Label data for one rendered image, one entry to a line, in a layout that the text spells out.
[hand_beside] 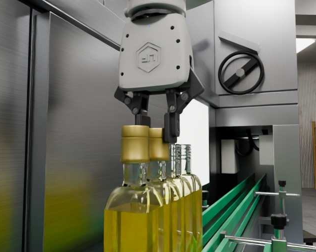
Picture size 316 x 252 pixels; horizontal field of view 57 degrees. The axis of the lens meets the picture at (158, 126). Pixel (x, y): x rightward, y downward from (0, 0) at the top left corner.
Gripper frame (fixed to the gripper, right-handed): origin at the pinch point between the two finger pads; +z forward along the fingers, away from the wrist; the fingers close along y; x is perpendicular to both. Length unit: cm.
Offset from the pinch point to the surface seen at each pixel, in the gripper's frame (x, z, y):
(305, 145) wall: 1040, 2, 74
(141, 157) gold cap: -6.9, 3.7, 1.1
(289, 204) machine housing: 107, 28, 17
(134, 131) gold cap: -7.5, 0.7, 0.4
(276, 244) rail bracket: 21.6, 20.5, 14.1
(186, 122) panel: 52, -5, -13
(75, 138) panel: -2.5, 1.2, -12.2
